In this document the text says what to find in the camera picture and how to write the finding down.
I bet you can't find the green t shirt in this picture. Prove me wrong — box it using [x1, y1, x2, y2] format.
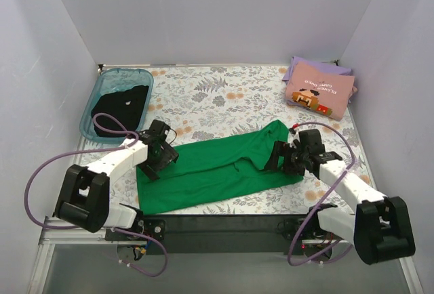
[136, 120, 302, 215]

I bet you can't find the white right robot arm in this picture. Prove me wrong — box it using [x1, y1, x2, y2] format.
[264, 127, 416, 265]

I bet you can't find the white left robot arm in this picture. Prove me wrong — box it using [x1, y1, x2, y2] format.
[54, 120, 179, 233]

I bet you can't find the black t shirt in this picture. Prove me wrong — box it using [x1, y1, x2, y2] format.
[91, 85, 149, 131]

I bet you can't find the pink folded t shirt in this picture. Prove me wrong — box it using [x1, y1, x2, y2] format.
[285, 62, 355, 121]

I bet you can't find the blue plastic basket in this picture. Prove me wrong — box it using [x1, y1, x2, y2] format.
[79, 68, 154, 144]

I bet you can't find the lavender folded t shirt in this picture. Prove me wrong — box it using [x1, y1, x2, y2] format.
[282, 56, 357, 103]

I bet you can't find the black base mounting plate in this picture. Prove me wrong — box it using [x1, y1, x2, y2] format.
[104, 214, 335, 256]

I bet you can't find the aluminium frame rail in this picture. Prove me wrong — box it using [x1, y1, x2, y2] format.
[29, 219, 423, 293]

